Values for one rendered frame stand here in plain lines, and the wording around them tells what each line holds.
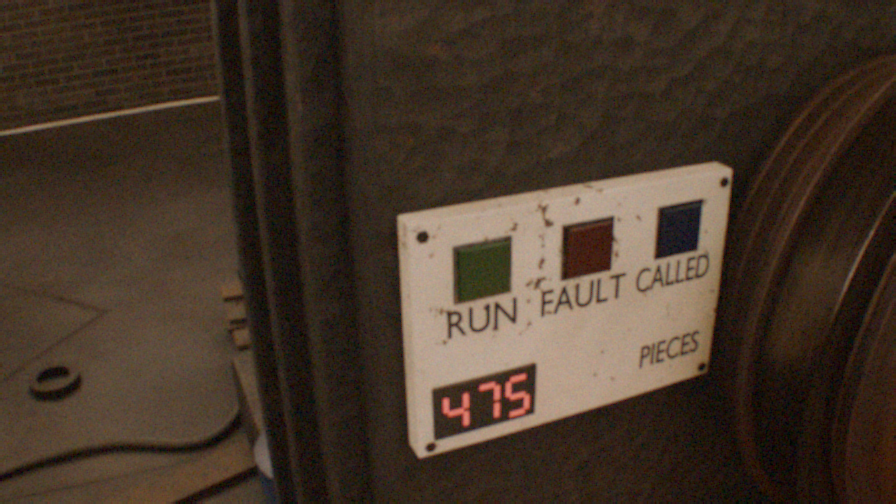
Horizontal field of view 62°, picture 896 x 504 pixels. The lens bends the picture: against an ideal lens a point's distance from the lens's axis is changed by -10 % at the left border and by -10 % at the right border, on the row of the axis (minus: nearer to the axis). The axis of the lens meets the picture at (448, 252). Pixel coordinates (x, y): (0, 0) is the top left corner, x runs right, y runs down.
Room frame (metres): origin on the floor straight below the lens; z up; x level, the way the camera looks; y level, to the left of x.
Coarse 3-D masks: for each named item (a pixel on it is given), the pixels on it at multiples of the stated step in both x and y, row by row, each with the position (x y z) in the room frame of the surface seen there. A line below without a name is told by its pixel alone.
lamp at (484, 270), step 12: (468, 252) 0.48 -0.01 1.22; (480, 252) 0.48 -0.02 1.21; (492, 252) 0.49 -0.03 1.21; (504, 252) 0.49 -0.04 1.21; (468, 264) 0.48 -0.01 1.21; (480, 264) 0.48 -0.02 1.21; (492, 264) 0.49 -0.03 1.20; (504, 264) 0.49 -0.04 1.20; (468, 276) 0.48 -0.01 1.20; (480, 276) 0.48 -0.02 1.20; (492, 276) 0.49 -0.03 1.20; (504, 276) 0.49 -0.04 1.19; (468, 288) 0.48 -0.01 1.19; (480, 288) 0.48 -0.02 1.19; (492, 288) 0.49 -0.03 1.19; (504, 288) 0.49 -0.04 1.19
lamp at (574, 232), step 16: (592, 224) 0.52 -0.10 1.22; (608, 224) 0.52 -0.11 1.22; (576, 240) 0.51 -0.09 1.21; (592, 240) 0.52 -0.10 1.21; (608, 240) 0.52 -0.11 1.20; (576, 256) 0.51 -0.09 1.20; (592, 256) 0.52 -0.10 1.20; (608, 256) 0.52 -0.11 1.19; (576, 272) 0.51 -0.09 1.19; (592, 272) 0.52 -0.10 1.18
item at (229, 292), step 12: (240, 276) 2.45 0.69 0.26; (228, 288) 2.60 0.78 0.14; (240, 288) 2.60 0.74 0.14; (228, 300) 2.53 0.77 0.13; (240, 300) 2.55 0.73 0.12; (228, 312) 2.42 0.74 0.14; (240, 312) 2.41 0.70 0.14; (228, 324) 2.56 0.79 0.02; (240, 324) 2.56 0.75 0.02; (240, 336) 2.25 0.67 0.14; (240, 348) 2.20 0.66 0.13
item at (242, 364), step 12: (240, 360) 1.93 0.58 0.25; (252, 360) 1.93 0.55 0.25; (240, 372) 1.87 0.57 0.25; (252, 372) 1.87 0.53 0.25; (240, 384) 1.83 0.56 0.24; (252, 384) 1.81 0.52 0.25; (240, 396) 1.86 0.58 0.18; (252, 396) 1.75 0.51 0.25; (240, 408) 1.92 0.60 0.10; (252, 408) 1.71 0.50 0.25; (252, 420) 1.67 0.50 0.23; (252, 432) 1.71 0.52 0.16; (252, 444) 1.77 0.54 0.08
